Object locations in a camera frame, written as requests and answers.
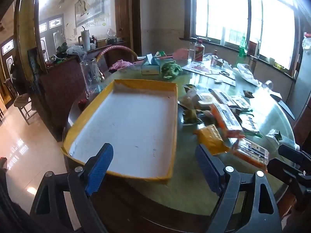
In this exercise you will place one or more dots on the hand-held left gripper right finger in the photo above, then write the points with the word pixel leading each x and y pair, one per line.
pixel 209 172

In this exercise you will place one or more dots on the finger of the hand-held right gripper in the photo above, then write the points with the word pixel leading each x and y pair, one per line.
pixel 281 172
pixel 291 153

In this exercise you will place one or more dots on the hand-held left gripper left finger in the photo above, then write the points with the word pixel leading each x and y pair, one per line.
pixel 100 167

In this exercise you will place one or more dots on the yellow cardboard tray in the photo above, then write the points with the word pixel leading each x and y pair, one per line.
pixel 126 126

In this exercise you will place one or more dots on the yellow snack packet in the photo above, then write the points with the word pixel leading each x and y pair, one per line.
pixel 212 138

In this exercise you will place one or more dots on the kitchen knife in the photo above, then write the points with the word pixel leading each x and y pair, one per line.
pixel 283 105

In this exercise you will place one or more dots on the dark green snack packet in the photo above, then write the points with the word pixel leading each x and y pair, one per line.
pixel 250 122

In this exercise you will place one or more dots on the small dark snack packet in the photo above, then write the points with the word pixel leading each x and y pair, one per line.
pixel 248 94

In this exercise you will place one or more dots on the grey refrigerator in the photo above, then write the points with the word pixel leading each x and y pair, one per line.
pixel 302 77

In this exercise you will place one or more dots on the wooden sideboard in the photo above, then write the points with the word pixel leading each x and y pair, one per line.
pixel 63 89

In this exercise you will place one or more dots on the clear plastic bag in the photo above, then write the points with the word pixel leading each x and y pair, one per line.
pixel 245 74

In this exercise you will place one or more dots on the small white packet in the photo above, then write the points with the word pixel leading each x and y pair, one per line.
pixel 220 81

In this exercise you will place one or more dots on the clear glass pitcher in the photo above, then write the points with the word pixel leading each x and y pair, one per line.
pixel 90 75

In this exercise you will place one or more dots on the printed paper leaflet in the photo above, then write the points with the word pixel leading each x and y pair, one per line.
pixel 201 69

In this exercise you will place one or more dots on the pink cloth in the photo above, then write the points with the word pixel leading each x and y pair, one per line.
pixel 120 65

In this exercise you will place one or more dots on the wooden chair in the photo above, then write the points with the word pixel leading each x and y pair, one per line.
pixel 20 99

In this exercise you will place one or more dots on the green cloth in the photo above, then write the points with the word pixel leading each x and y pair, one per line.
pixel 171 69

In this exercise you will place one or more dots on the small clear bottle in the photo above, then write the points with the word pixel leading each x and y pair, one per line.
pixel 213 60

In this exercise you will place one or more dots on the white plastic bag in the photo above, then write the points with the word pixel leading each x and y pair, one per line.
pixel 307 41

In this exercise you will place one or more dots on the blue tissue box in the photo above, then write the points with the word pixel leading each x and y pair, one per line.
pixel 151 65

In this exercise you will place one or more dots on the white red-label liquor bottle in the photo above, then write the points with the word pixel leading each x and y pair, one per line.
pixel 199 52

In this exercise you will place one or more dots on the red fly swatter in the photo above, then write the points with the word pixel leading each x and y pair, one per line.
pixel 182 53

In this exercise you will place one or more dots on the pink yellow hula hoop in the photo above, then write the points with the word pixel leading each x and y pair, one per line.
pixel 116 46

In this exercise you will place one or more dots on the clear glass jar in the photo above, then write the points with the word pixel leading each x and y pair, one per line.
pixel 192 51

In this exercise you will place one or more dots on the white tumbler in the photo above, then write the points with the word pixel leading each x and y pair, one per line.
pixel 86 40

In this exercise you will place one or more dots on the window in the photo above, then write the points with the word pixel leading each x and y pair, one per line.
pixel 243 12

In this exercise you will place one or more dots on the framed wall painting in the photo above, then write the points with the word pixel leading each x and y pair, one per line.
pixel 90 4

